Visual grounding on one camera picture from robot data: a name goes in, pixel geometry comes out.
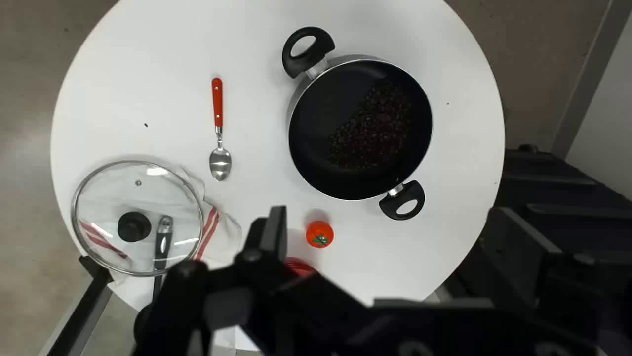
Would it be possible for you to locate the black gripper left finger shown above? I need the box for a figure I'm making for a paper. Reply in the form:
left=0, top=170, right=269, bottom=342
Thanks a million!
left=259, top=203, right=291, bottom=261

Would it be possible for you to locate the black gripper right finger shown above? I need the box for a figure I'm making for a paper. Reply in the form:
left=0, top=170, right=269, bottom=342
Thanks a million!
left=485, top=205, right=564, bottom=296

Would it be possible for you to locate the black pot with loop handles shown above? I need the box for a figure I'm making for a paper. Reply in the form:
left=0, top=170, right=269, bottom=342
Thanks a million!
left=281, top=25, right=435, bottom=221

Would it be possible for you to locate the small red-handled metal spoon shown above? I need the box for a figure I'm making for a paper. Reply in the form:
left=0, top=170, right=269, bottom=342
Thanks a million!
left=208, top=75, right=234, bottom=182

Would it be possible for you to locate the red toy tomato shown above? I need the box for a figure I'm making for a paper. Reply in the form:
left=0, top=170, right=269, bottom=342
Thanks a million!
left=305, top=219, right=336, bottom=249

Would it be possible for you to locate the white towel with red stripes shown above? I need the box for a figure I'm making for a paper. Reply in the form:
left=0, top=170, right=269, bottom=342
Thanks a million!
left=78, top=203, right=246, bottom=265

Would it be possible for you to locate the black perforated breadboard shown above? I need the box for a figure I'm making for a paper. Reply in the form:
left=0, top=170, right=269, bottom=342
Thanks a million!
left=453, top=146, right=632, bottom=356

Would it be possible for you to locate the glass lid with black knob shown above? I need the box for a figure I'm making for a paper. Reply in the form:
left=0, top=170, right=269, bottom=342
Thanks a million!
left=70, top=156, right=208, bottom=276

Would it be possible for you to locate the black tripod stand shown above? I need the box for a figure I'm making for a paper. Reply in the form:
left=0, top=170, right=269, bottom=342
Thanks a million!
left=48, top=255, right=117, bottom=356

